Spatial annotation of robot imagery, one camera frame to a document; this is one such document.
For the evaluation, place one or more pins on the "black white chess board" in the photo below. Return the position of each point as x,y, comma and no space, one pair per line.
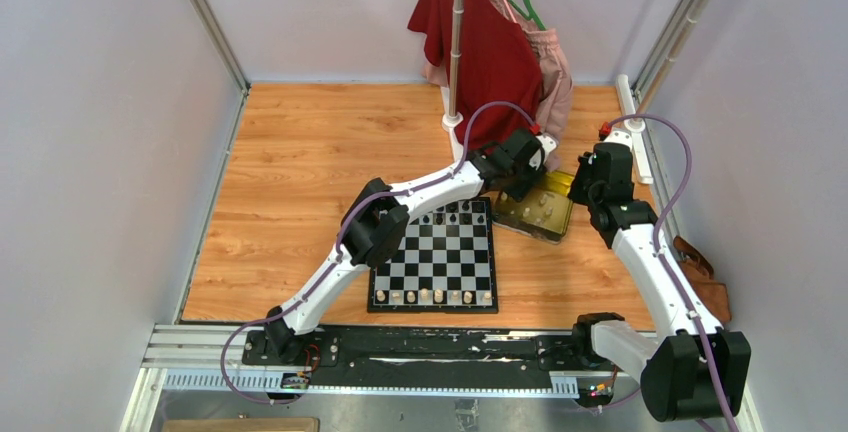
450,248

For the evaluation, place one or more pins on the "red t-shirt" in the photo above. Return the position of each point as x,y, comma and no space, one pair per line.
500,81

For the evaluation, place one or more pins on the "white clothes rack stand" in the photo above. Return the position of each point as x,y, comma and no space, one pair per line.
451,117

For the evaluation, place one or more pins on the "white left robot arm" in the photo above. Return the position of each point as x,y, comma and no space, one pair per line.
374,226

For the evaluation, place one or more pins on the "yellow metal tin box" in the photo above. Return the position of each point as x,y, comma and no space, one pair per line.
543,214

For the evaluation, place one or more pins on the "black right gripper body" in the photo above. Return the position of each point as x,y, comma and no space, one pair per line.
583,187

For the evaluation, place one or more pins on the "pink garment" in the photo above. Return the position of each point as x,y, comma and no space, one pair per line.
557,87

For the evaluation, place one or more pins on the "brown cloth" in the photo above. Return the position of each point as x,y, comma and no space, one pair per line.
700,275

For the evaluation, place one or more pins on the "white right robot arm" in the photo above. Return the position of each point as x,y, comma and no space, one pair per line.
694,368

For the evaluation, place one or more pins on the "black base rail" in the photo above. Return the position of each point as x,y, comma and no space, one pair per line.
435,360

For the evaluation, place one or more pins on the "white right rack foot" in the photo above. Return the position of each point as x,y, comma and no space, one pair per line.
636,127

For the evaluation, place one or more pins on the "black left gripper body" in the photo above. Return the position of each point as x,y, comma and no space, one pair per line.
521,178

